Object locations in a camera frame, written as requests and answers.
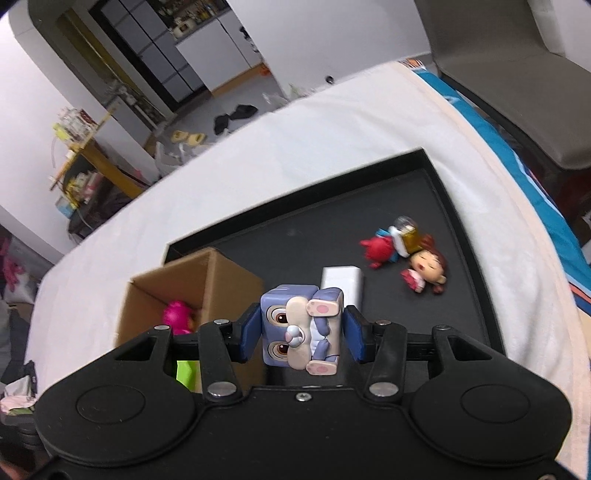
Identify dark glass-panel door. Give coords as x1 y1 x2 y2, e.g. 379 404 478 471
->
90 0 208 109

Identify brown-haired doll figure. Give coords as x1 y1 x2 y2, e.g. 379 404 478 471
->
399 234 450 295

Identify pink bear toy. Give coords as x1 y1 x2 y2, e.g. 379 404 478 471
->
161 300 200 335

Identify red toy figure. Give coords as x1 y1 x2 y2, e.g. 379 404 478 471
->
359 228 400 270

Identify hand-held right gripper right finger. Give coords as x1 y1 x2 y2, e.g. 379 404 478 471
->
344 305 509 401

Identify black tray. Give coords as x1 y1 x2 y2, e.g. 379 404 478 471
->
163 147 506 388

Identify grey chair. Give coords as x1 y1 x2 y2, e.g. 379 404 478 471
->
413 0 591 171

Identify black bag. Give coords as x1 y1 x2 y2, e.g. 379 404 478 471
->
67 182 134 241

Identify white charger plug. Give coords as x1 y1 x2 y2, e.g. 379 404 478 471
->
320 264 365 308

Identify small yellow glass bottle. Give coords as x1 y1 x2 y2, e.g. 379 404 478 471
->
388 216 423 257

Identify white plastic bag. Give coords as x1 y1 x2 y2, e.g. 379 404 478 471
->
154 138 213 176

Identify cardboard box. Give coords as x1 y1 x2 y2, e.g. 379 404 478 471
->
113 247 269 393

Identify clear glass jar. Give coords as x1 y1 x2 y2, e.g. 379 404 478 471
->
59 107 84 134

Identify pink plush toy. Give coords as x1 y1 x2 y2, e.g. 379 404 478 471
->
0 237 21 291

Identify round table yellow legs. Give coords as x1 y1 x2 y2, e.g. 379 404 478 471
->
48 104 148 199

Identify green cube toy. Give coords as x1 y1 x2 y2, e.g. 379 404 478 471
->
175 360 202 394

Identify white cabinet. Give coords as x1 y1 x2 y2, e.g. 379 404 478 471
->
175 11 266 93

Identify blue printed bedsheet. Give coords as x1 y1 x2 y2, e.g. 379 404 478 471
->
399 58 591 319

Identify blue-grey rabbit cube toy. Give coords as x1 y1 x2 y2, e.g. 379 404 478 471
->
260 285 347 377

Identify crumpled clear plastic bag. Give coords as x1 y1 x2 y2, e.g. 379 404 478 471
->
263 83 319 109

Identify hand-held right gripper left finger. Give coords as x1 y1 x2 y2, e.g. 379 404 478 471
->
111 304 265 402

